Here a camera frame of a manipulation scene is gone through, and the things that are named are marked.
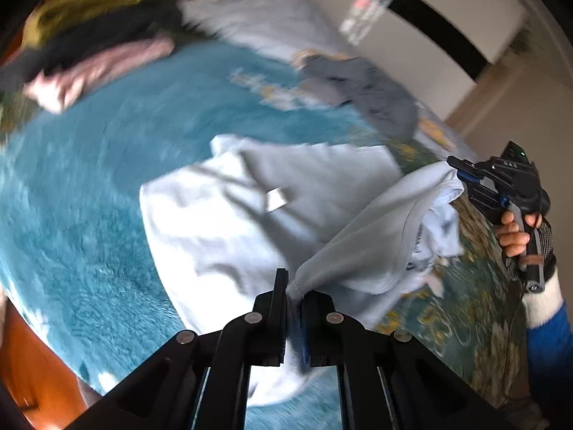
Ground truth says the light blue fleece garment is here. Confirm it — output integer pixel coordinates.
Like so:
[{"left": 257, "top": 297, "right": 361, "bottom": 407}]
[{"left": 140, "top": 134, "right": 466, "bottom": 408}]

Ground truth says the person's right hand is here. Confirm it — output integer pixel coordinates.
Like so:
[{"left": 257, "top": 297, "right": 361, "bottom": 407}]
[{"left": 498, "top": 210, "right": 558, "bottom": 283}]

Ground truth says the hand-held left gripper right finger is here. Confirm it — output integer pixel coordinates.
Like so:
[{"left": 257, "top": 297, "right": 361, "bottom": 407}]
[{"left": 300, "top": 291, "right": 506, "bottom": 430}]

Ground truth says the teal floral blanket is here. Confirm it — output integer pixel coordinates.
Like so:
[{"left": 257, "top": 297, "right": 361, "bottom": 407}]
[{"left": 0, "top": 42, "right": 533, "bottom": 430}]

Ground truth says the green potted plant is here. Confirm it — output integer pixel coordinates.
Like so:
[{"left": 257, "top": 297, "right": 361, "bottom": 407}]
[{"left": 510, "top": 27, "right": 535, "bottom": 57}]

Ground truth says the dark grey garment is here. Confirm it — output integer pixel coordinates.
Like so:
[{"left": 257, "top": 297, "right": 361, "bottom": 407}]
[{"left": 298, "top": 56, "right": 419, "bottom": 142}]

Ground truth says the olive knitted sweater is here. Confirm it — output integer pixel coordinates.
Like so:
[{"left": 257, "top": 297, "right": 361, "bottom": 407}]
[{"left": 22, "top": 0, "right": 180, "bottom": 50}]

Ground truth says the charcoal fleece garment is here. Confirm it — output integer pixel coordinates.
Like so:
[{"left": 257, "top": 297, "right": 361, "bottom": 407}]
[{"left": 0, "top": 0, "right": 184, "bottom": 95}]

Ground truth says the pink fleece garment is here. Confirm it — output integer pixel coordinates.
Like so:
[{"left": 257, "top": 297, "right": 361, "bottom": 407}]
[{"left": 22, "top": 38, "right": 175, "bottom": 115}]

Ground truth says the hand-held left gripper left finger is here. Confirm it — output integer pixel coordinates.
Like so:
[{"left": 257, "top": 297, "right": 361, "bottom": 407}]
[{"left": 67, "top": 269, "right": 292, "bottom": 430}]

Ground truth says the silver wardrobe handle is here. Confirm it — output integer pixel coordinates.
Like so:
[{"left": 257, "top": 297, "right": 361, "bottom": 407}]
[{"left": 340, "top": 0, "right": 401, "bottom": 46}]

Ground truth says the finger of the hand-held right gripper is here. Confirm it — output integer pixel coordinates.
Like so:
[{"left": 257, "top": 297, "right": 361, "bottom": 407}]
[
  {"left": 466, "top": 183, "right": 511, "bottom": 225},
  {"left": 448, "top": 156, "right": 497, "bottom": 184}
]

